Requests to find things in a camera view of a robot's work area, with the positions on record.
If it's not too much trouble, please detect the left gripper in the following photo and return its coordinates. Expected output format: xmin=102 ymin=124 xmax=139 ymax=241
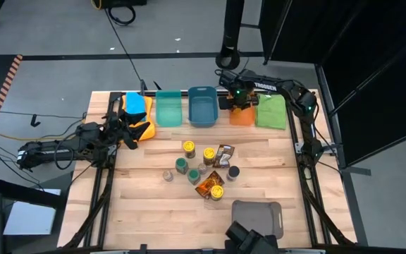
xmin=104 ymin=102 xmax=152 ymax=150

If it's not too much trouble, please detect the yellow lid spice jar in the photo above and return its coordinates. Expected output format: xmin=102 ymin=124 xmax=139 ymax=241
xmin=202 ymin=147 xmax=216 ymax=166
xmin=183 ymin=140 xmax=196 ymax=159
xmin=210 ymin=184 xmax=225 ymax=202

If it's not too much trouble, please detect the brown spice pouch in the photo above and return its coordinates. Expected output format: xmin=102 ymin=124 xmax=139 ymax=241
xmin=212 ymin=143 xmax=235 ymax=169

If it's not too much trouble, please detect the green lid spice jar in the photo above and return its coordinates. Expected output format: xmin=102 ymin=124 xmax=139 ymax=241
xmin=175 ymin=157 xmax=189 ymax=175
xmin=187 ymin=169 xmax=201 ymax=186

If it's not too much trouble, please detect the black lid jar purple label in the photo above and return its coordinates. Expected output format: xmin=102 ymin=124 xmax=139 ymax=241
xmin=226 ymin=165 xmax=240 ymax=182

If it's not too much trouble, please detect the orange spice pouch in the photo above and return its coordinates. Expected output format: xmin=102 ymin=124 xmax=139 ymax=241
xmin=195 ymin=170 xmax=225 ymax=199

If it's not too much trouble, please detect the yellow cloth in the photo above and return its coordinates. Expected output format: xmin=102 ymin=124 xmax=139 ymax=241
xmin=116 ymin=94 xmax=157 ymax=143

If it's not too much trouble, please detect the orange plastic bin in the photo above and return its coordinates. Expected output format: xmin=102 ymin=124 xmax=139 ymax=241
xmin=227 ymin=90 xmax=257 ymax=127

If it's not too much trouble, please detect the green cloth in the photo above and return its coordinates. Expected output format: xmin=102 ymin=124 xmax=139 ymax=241
xmin=254 ymin=93 xmax=288 ymax=131

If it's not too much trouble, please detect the teal plastic bin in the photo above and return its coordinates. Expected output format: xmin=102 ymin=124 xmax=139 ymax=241
xmin=155 ymin=90 xmax=183 ymax=128

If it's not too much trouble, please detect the blue plastic bin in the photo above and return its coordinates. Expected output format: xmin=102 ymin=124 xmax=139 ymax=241
xmin=187 ymin=86 xmax=219 ymax=128

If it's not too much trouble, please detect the black pole stand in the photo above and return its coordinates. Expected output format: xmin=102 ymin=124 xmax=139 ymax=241
xmin=215 ymin=0 xmax=246 ymax=71

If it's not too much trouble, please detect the grey plastic tray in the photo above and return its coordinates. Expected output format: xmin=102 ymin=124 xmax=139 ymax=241
xmin=230 ymin=200 xmax=284 ymax=240

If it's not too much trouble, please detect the black curtain panel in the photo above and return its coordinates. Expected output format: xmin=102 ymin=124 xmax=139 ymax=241
xmin=259 ymin=0 xmax=406 ymax=167

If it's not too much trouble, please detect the black side stand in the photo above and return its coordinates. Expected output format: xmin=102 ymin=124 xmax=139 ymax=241
xmin=0 ymin=174 xmax=66 ymax=254

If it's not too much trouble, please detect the orange black hazard strip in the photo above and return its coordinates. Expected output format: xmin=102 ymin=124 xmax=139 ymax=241
xmin=0 ymin=54 xmax=23 ymax=132

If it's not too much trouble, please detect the white board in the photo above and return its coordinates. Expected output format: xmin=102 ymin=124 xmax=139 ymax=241
xmin=2 ymin=188 xmax=62 ymax=236

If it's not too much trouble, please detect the black box-shaped device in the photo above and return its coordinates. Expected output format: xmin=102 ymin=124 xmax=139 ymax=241
xmin=225 ymin=220 xmax=280 ymax=254

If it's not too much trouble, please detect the black metal table frame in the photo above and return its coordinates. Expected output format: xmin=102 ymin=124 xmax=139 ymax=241
xmin=61 ymin=90 xmax=357 ymax=254

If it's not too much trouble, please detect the long thin black cable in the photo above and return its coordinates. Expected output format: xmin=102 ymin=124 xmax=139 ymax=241
xmin=103 ymin=7 xmax=144 ymax=83

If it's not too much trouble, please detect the coiled black cable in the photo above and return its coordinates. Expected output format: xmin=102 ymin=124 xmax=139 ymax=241
xmin=107 ymin=5 xmax=137 ymax=27

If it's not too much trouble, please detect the yellow floor cable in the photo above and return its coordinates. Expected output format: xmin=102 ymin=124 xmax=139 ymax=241
xmin=0 ymin=119 xmax=86 ymax=142

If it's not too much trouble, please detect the grey metal stand frame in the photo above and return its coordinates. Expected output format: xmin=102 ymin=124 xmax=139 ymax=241
xmin=314 ymin=63 xmax=371 ymax=247

